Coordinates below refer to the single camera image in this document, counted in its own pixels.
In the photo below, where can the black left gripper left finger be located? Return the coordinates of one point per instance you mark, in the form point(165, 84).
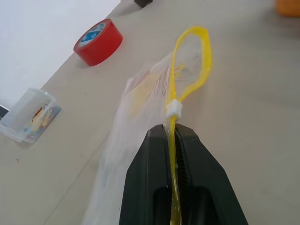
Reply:
point(145, 178)

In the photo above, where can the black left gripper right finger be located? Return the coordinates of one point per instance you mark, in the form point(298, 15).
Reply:
point(204, 178)

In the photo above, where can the clear plastic card box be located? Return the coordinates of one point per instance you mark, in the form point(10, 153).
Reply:
point(28, 117)

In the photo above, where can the red tape roll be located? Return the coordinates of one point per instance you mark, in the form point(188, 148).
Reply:
point(99, 44)

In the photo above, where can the black flat device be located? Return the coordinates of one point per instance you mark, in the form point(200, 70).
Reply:
point(2, 112)

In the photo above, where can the dark brown block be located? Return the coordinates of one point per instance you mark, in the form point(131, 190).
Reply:
point(143, 2)

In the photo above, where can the orange round container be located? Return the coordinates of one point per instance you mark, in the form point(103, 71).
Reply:
point(288, 7)

